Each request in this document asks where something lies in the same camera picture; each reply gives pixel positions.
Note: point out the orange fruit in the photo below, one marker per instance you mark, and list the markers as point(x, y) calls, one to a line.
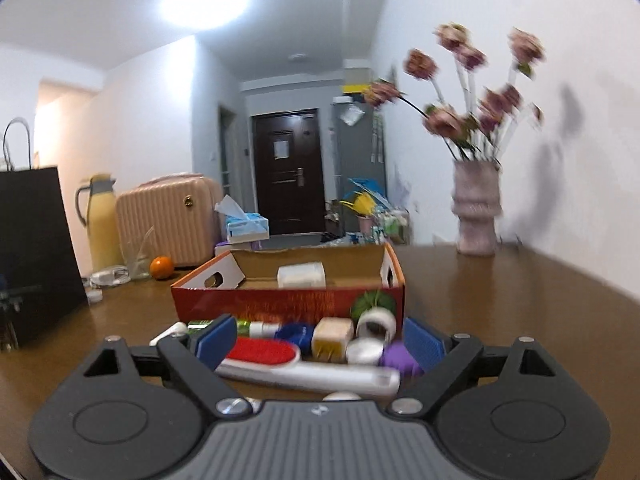
point(161, 268)

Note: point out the pink ceramic vase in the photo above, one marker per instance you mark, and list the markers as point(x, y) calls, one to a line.
point(476, 202)

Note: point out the purple ribbed lid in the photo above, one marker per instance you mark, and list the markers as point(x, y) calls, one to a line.
point(397, 356)

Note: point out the yellow box on refrigerator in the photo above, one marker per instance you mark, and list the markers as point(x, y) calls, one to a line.
point(349, 89)

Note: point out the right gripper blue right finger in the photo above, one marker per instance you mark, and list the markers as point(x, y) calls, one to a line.
point(447, 361)

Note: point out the yellow thermos jug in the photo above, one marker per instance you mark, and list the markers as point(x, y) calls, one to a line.
point(95, 204)

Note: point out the black paper bag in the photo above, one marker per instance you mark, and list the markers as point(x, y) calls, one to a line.
point(40, 278)

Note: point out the white charger with cable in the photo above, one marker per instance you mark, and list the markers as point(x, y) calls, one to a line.
point(110, 277)

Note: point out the round white metal disc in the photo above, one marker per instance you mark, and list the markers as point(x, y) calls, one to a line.
point(341, 396)

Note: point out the red white lint brush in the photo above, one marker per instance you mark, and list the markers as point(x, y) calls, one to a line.
point(277, 363)

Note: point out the clear plastic swab container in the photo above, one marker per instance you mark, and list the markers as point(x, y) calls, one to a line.
point(302, 275)

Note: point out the small white tube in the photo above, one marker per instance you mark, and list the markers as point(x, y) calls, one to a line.
point(178, 329)

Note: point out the white ribbed bottle cap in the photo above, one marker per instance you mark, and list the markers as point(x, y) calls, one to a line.
point(364, 351)

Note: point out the clear glass cup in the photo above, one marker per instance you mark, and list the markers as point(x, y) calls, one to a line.
point(138, 253)

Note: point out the dried pink rose bouquet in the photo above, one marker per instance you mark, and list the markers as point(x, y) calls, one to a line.
point(485, 126)

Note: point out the cluttered storage cart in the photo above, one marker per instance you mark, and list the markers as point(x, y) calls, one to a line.
point(363, 215)

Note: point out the pink ribbed suitcase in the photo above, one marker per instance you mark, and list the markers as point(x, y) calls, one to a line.
point(175, 214)

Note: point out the grey refrigerator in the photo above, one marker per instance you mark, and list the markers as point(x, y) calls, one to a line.
point(358, 141)

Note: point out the dark brown door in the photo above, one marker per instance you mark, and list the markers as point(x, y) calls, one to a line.
point(288, 171)

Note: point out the blue ribbed lid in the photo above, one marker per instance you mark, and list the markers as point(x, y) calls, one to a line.
point(299, 334)

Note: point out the blue tissue box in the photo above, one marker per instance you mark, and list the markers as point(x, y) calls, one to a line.
point(240, 226)

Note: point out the beige cube plug adapter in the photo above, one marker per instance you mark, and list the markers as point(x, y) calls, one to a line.
point(330, 339)

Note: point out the green spray bottle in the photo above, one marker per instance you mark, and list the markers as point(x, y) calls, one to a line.
point(250, 329)

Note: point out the white tape roll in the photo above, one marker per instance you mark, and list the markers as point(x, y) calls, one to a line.
point(377, 323)

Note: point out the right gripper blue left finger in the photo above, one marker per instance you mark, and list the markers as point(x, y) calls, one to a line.
point(192, 366)

